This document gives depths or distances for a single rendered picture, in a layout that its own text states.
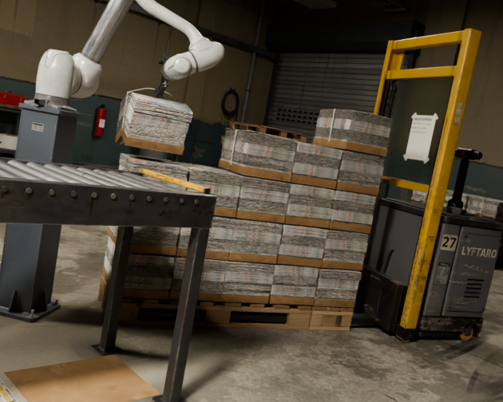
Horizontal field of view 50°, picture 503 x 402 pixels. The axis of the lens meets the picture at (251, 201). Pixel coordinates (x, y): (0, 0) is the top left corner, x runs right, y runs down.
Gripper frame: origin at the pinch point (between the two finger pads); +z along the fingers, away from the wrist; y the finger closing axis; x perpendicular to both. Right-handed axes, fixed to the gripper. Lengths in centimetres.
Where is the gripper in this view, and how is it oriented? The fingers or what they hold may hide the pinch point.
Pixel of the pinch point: (159, 76)
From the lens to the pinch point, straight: 286.9
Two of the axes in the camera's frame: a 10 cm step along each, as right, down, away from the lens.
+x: 9.0, 1.4, 4.1
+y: -1.6, 9.9, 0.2
